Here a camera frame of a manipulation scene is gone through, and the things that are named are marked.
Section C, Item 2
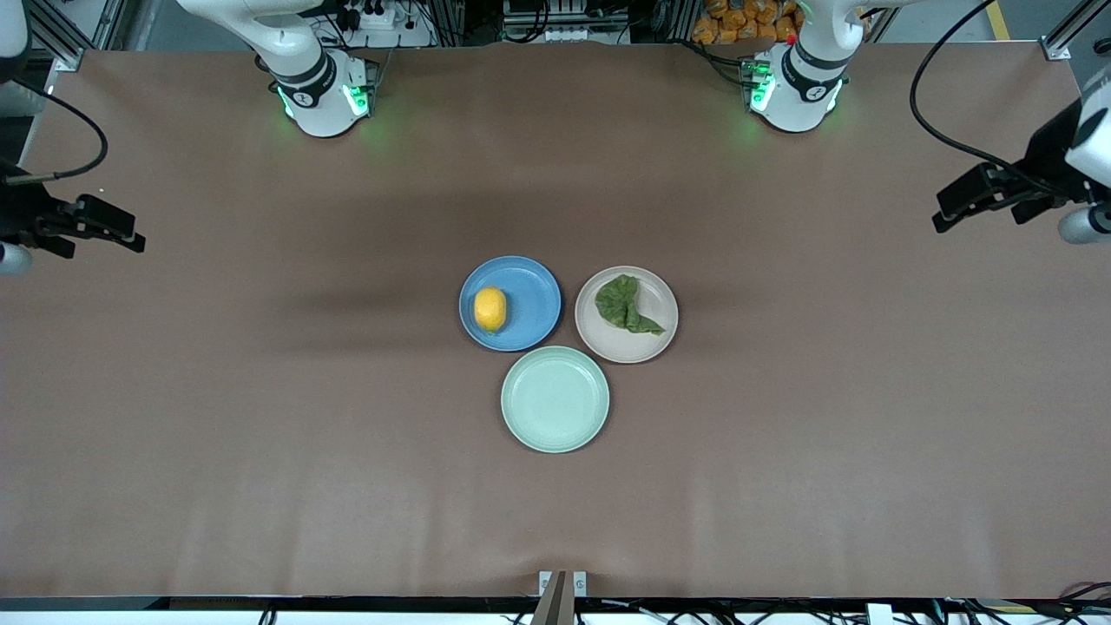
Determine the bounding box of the green lettuce leaf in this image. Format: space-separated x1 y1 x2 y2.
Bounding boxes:
595 274 667 337

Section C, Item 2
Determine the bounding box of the yellow lemon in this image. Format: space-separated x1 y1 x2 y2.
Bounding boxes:
473 286 509 334

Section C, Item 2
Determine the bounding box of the orange packaged goods pile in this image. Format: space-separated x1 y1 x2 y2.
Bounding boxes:
692 0 800 46

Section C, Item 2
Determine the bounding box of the white power strip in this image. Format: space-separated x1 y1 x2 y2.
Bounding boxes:
343 0 437 49

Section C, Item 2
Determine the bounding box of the beige pink round plate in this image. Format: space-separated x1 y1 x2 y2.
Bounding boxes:
575 266 680 365

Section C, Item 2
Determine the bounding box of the blue round plate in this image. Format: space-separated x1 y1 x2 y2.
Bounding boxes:
458 255 563 352

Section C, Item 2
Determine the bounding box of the white equipment box with plugs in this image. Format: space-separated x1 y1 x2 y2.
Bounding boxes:
503 0 631 44

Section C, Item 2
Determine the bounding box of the light green round plate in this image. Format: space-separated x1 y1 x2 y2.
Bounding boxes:
501 345 610 454

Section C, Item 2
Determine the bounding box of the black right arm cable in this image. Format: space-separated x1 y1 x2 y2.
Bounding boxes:
0 74 109 185

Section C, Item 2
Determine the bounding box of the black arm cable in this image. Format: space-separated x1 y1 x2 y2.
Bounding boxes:
0 74 109 185
909 0 1055 194

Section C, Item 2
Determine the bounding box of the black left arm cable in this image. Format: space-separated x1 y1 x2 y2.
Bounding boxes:
909 0 1055 194

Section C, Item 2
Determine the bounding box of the aluminium frame profile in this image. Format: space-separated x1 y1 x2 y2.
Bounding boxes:
1046 0 1111 49
24 0 133 55

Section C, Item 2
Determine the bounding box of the black base cable bundle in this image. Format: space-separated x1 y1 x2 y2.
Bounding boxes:
684 38 758 89

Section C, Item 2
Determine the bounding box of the silver camera mount bracket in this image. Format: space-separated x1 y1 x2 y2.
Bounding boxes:
530 569 588 625

